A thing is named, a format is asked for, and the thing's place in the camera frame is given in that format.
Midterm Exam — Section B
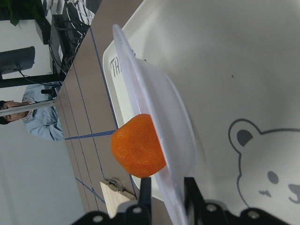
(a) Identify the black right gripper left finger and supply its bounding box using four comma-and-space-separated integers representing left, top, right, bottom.
139, 177, 151, 211

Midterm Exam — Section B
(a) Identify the orange fruit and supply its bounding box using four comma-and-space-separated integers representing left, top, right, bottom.
111, 113, 166, 178

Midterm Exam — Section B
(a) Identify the black monitor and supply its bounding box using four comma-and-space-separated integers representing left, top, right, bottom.
0, 46, 35, 75

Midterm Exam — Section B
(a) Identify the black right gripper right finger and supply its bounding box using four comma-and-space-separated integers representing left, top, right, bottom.
184, 177, 204, 218

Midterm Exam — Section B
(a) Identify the wooden cutting board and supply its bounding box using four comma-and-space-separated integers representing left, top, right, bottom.
99, 178, 136, 218

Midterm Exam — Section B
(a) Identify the aluminium frame post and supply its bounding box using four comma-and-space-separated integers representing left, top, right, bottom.
0, 100, 55, 116

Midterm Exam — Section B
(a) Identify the white round plate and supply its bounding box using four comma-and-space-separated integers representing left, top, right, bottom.
112, 24, 196, 225

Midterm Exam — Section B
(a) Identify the cream bear tray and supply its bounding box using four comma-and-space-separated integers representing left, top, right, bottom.
103, 0, 300, 225

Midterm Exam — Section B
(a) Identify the person in blue shirt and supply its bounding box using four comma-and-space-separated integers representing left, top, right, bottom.
0, 83, 64, 141

